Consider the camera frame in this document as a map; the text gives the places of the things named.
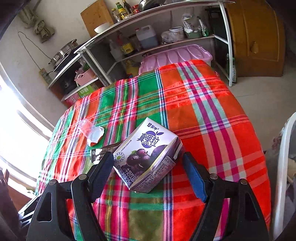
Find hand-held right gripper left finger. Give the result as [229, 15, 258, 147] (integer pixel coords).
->
[26, 152, 115, 241]

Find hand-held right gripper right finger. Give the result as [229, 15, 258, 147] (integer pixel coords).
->
[183, 152, 270, 241]

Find blueberry milk carton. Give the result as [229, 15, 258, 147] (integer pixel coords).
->
[112, 117, 183, 193]

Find brown snack wrapper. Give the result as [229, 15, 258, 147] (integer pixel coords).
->
[91, 141, 124, 165]

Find clear plastic cup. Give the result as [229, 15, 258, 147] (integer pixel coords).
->
[78, 119, 104, 146]

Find plaid tablecloth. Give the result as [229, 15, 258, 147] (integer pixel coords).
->
[35, 60, 271, 241]

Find pink cardboard box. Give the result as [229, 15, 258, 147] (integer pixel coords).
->
[63, 91, 81, 106]

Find green cardboard box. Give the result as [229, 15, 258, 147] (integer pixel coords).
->
[76, 82, 100, 98]

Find black kitchen appliance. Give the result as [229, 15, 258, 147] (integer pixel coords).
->
[60, 77, 75, 93]

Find pink plastic basket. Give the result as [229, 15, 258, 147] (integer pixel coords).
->
[74, 68, 96, 86]

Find window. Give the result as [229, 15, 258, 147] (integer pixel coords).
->
[0, 65, 56, 200]

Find small white shelf rack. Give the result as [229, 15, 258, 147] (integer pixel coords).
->
[47, 50, 111, 102]

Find white power strip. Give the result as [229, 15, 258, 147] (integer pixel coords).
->
[38, 68, 52, 85]

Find black induction cooker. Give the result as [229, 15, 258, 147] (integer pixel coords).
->
[53, 52, 82, 70]

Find green glass bottle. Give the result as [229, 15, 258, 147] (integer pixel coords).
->
[225, 54, 237, 84]

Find clear plastic bottle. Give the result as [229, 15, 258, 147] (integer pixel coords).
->
[109, 39, 123, 62]

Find steel cooking pot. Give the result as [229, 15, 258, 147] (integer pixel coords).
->
[48, 39, 78, 65]

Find pink storage box lid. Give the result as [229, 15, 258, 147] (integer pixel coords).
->
[138, 44, 213, 75]

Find long white shelf rack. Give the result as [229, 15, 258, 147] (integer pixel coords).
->
[73, 0, 233, 87]

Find plastic jug dark liquid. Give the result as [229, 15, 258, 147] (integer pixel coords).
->
[135, 25, 159, 49]

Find white ceramic bowl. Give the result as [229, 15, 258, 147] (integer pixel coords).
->
[94, 22, 110, 33]

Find crumpled plastic bag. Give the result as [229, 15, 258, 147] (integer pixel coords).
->
[161, 31, 178, 44]

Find white plastic jar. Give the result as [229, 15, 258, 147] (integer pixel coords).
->
[169, 26, 184, 39]

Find hanging olive cloth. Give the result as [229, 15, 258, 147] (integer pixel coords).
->
[18, 7, 56, 43]

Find green food packets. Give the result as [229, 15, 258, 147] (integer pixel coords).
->
[183, 13, 210, 39]

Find wooden cutting board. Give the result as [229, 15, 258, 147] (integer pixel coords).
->
[80, 0, 115, 37]

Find wooden cabinet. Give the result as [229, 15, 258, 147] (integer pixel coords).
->
[225, 0, 286, 78]

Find green oil bottle yellow label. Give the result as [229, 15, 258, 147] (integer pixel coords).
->
[116, 2, 127, 20]

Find dark sauce bottle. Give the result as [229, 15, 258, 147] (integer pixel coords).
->
[122, 0, 132, 15]

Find steel frying pan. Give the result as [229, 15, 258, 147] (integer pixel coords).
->
[138, 0, 167, 11]

